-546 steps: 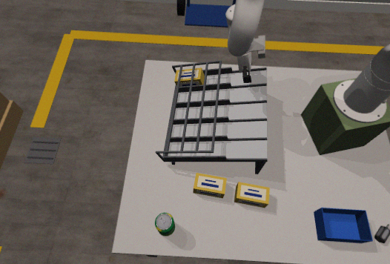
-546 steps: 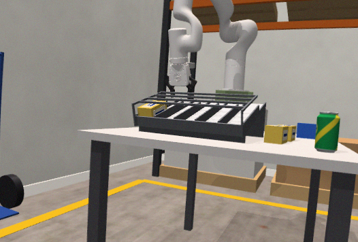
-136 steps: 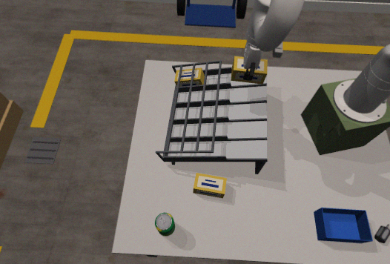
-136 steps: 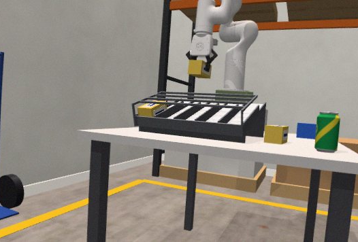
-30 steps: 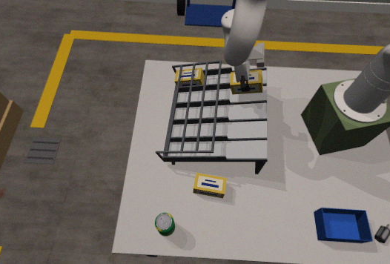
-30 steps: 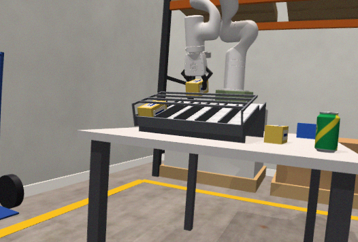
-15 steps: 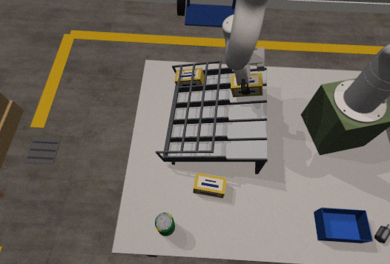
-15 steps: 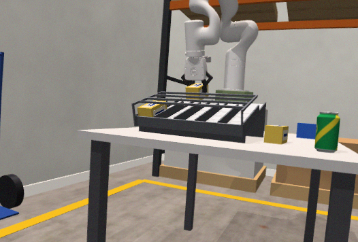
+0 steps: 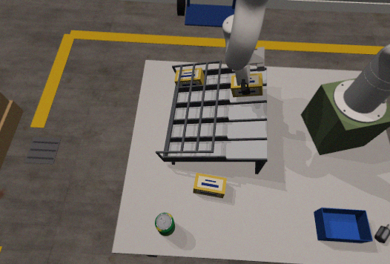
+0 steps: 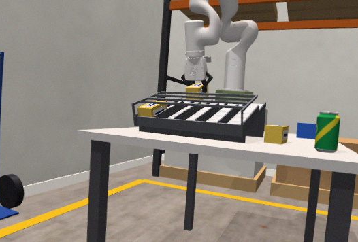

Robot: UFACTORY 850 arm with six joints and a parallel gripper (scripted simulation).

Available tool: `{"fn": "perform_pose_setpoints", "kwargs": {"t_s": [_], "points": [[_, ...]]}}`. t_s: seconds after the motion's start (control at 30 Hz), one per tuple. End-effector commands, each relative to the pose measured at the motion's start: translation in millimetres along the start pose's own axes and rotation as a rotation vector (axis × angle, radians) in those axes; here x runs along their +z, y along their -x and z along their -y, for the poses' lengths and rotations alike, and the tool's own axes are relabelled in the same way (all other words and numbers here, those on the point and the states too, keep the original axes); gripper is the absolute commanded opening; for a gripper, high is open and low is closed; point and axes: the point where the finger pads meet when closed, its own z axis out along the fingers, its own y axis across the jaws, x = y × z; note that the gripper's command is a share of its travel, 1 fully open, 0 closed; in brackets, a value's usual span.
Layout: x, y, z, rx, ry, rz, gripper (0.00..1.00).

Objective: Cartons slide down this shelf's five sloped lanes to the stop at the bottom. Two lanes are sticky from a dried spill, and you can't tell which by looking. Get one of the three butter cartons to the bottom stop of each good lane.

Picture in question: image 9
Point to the yellow carton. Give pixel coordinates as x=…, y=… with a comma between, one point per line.
x=255, y=86
x=208, y=185
x=186, y=77

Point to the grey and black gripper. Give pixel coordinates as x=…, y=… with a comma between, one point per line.
x=243, y=77

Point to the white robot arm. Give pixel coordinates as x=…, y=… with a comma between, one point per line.
x=357, y=103

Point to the blue open tray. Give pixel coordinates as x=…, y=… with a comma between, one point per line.
x=341, y=223

